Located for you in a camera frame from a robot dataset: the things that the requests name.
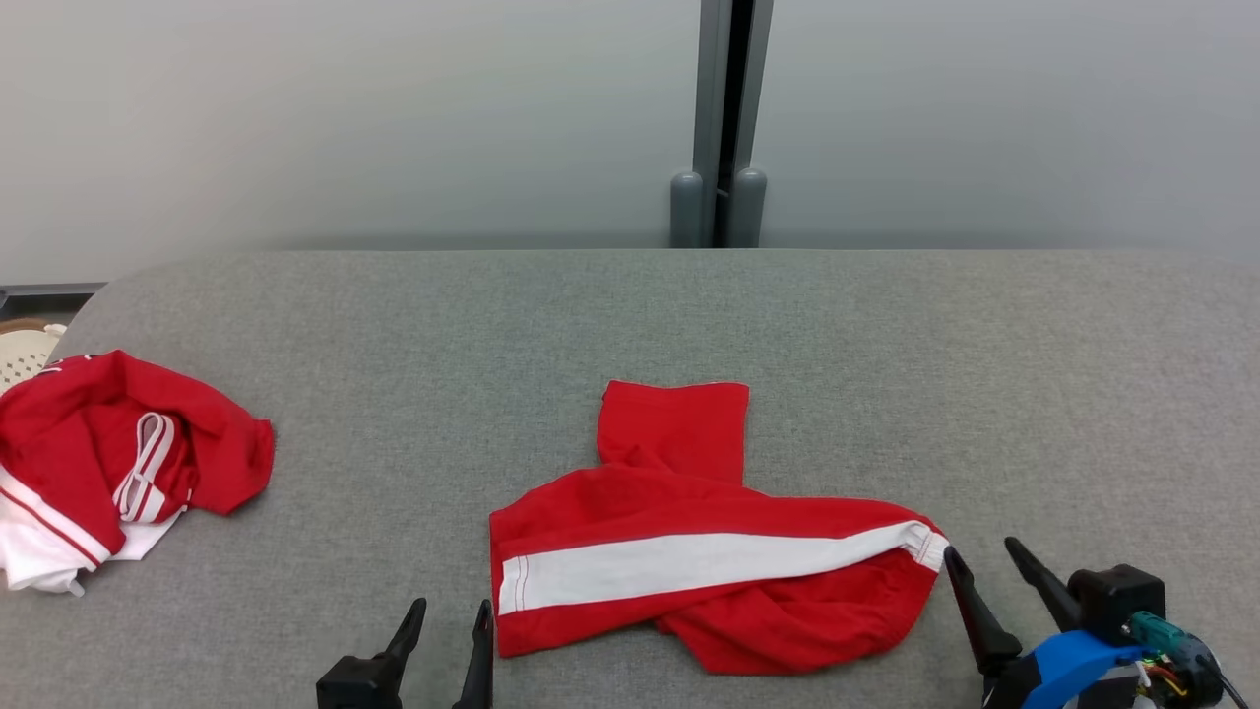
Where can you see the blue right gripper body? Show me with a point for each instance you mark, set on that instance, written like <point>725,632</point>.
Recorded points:
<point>1063,665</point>

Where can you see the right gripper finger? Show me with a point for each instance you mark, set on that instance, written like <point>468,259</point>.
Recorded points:
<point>1045,586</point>
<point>979,620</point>

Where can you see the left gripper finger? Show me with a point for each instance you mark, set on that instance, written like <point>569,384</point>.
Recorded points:
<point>479,660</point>
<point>406,640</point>

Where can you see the red shorts with white stripe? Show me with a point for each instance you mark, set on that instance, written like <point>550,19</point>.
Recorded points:
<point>689,512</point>

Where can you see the red and white shirt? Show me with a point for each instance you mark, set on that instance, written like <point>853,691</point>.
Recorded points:
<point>69,443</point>

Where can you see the white perforated laundry basket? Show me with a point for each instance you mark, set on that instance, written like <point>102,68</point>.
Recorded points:
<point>25,354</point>

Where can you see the dark grey baseboard strip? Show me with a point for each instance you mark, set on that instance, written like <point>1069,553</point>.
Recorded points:
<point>39,293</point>

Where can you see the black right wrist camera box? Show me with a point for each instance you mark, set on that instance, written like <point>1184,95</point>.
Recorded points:
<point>1117,596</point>

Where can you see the grey cylindrical post foot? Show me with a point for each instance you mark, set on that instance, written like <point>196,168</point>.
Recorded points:
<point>687,212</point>
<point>748,212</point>

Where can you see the grey partition frame post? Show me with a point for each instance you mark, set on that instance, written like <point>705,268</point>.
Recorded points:
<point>711,89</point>

